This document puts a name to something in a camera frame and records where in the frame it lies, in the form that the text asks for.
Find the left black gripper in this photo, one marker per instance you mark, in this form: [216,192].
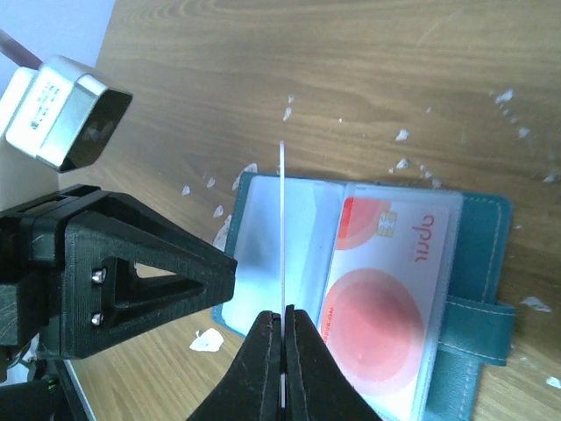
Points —
[87,269]

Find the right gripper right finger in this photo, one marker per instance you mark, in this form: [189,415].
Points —
[314,386]

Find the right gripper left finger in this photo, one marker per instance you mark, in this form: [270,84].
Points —
[250,389]

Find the red white credit card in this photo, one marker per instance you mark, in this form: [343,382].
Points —
[282,177]
[380,293]

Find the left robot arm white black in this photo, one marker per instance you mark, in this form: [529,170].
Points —
[30,399]

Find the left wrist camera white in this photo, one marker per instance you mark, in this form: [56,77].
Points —
[54,119]

